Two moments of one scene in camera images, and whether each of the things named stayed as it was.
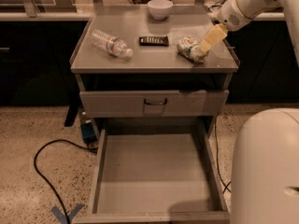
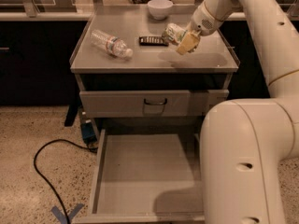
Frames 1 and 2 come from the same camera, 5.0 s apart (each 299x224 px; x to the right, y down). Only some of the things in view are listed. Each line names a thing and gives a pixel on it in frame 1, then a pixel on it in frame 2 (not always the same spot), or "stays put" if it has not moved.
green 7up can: (191, 48) to (173, 33)
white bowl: (160, 8) stays put
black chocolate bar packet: (154, 41) stays put
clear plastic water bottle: (111, 44) stays put
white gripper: (229, 17) to (202, 24)
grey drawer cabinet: (136, 72) stays put
